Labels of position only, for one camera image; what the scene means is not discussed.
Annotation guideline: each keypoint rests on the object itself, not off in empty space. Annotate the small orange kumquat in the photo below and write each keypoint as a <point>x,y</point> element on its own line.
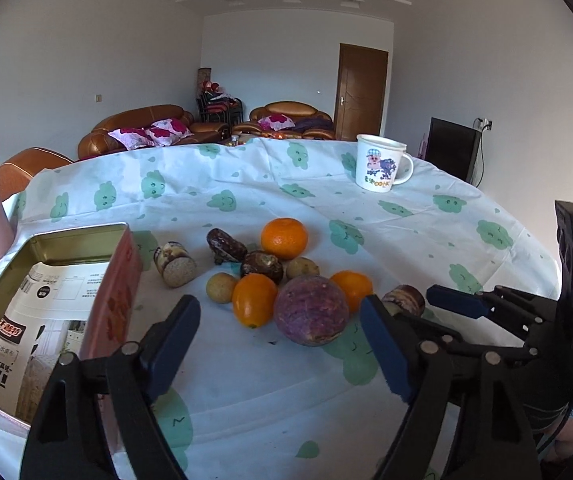
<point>253,300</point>

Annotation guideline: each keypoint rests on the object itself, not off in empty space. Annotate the printed paper in tin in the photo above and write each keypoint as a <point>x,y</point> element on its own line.
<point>46,317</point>

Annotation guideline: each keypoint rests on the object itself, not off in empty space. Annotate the pink cushion on small sofa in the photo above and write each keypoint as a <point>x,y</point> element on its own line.
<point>276,122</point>

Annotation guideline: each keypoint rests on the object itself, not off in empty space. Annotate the large orange mandarin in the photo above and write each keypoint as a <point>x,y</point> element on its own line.
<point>286,238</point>

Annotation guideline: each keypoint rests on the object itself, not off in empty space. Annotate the purple round passion fruit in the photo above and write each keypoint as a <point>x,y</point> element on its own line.
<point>311,310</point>

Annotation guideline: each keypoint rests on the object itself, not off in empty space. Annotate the pink floral cushion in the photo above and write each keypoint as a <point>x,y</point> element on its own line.
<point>168,132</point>
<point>132,138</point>

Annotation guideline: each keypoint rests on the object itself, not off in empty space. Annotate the stacked dark chairs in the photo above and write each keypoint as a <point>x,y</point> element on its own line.
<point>214,104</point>

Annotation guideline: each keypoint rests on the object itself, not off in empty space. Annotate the pink floral cushion left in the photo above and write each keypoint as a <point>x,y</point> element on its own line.
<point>132,138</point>

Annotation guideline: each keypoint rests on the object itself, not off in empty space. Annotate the coffee table with fruit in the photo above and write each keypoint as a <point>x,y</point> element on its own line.
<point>243,138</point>

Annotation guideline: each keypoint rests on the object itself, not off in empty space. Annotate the brown leather small sofa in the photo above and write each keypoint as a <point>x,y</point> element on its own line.
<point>310,123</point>

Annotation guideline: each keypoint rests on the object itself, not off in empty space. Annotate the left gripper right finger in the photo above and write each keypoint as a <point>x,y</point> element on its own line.
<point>431,367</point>

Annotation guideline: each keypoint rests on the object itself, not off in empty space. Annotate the pink floral cushion right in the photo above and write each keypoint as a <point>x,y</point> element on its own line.
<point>168,132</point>

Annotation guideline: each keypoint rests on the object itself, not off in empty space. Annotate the white cartoon mug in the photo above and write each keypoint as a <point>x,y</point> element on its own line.
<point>381,163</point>

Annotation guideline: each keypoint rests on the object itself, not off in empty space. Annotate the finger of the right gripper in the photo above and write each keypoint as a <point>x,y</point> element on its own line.
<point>461,303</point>

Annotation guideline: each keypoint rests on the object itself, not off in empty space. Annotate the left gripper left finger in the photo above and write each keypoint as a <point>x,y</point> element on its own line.
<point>67,438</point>

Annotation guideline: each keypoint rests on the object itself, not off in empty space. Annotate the black television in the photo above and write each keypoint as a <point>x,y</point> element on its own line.
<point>452,148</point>

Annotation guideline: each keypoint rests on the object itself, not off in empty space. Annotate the cut sugarcane piece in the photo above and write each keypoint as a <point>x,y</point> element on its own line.
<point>404,299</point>
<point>174,264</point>

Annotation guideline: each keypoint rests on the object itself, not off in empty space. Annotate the small orange mandarin right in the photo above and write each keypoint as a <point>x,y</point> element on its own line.
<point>355,286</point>

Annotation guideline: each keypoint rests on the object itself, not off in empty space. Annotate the white tablecloth green clouds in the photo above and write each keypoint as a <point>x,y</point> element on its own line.
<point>248,403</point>

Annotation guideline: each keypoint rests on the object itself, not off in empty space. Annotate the brown leather armchair near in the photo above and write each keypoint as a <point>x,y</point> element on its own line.
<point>18,171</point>

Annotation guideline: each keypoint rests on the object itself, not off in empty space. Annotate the pink metal tin box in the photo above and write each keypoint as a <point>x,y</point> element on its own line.
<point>108,323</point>

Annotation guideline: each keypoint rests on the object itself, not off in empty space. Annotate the tan longan behind passionfruit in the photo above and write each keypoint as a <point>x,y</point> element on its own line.
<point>301,266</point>

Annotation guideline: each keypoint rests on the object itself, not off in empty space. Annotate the brown wooden door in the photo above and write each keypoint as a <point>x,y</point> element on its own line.
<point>361,87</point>

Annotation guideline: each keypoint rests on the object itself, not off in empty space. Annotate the small tan longan fruit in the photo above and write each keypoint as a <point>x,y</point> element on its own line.
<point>220,287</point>

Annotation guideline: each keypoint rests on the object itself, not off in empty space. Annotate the brown leather long sofa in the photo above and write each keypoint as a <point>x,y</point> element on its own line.
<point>97,142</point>

